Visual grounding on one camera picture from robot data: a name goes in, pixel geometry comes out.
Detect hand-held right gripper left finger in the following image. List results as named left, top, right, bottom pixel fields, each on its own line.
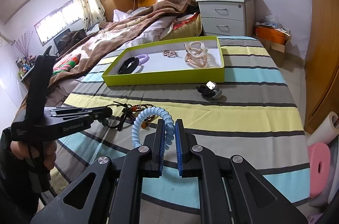
left=30, top=119, right=166, bottom=224

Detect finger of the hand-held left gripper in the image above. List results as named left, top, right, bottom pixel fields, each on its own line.
left=50, top=113, right=112, bottom=123
left=50, top=106, right=113, bottom=115

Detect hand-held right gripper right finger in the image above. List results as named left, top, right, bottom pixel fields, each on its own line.
left=175, top=119, right=309, bottom=224

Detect blue spiral hair tie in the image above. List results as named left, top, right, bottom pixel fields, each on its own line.
left=132, top=106, right=175, bottom=150

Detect brown bead bracelet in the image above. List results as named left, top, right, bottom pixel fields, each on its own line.
left=106, top=101, right=161, bottom=132

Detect black wristband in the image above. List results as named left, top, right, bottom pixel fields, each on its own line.
left=117, top=57, right=139, bottom=74

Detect green shallow cardboard box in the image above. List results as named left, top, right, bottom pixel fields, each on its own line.
left=102, top=36, right=225, bottom=87

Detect purple spiral hair tie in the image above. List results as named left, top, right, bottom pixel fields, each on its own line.
left=136, top=54, right=150, bottom=66

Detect large clear hair claw clip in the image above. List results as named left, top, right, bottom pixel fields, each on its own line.
left=184, top=41, right=210, bottom=69

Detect person's left forearm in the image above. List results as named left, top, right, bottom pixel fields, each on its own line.
left=0, top=131, right=40, bottom=224

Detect person's left hand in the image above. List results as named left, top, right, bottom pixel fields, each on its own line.
left=11, top=140, right=57, bottom=172

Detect red green plaid cushion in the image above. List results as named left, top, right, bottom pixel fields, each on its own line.
left=53, top=54, right=81, bottom=76

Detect shelf with bottles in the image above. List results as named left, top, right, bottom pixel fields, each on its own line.
left=16, top=54, right=36, bottom=81

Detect small black hair clip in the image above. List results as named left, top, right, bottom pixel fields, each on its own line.
left=196, top=81, right=222, bottom=100

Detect striped bedsheet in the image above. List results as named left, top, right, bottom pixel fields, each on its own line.
left=40, top=36, right=311, bottom=224

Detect dark chair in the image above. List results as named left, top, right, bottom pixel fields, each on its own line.
left=54, top=29, right=88, bottom=55

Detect brown blanket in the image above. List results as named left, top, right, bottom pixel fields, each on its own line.
left=18, top=0, right=188, bottom=113

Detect decorative branches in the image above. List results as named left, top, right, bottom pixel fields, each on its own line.
left=14, top=32, right=33, bottom=57

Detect window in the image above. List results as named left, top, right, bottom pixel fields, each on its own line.
left=34, top=0, right=85, bottom=45

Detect yellow pillow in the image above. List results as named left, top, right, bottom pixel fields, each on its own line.
left=169, top=13, right=203, bottom=40

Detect grey nightstand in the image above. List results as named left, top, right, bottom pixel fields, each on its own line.
left=196, top=0, right=256, bottom=37

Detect white paper roll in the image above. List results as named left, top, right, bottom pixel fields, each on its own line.
left=307, top=111, right=339, bottom=146

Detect orange box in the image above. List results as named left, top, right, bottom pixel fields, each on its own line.
left=254, top=24, right=292, bottom=52

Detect large wooden wardrobe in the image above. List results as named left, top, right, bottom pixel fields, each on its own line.
left=302, top=0, right=339, bottom=134

